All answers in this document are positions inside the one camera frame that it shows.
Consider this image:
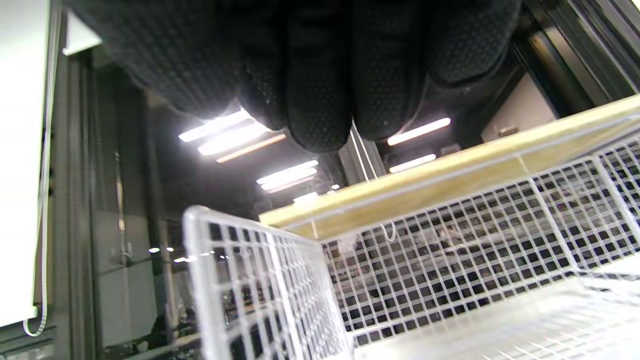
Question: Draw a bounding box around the person's right hand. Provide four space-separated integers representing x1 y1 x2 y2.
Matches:
65 0 523 153

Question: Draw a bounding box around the white wire basket drawer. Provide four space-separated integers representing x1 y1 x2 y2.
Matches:
182 135 640 360

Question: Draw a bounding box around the wooden-topped white wire rack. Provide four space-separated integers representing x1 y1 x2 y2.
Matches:
259 94 640 243

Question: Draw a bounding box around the white blind cord loop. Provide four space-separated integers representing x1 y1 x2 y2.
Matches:
22 0 65 337

